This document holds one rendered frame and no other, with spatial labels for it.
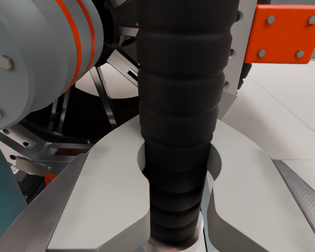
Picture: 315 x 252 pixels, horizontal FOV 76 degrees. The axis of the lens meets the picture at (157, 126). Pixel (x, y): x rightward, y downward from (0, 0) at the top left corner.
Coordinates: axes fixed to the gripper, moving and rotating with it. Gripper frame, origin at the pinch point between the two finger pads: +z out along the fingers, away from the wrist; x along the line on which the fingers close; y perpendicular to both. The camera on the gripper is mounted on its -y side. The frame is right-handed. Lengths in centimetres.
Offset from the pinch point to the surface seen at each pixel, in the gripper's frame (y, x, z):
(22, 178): 40, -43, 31
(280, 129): 83, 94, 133
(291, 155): 83, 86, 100
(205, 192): 75, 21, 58
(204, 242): 75, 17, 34
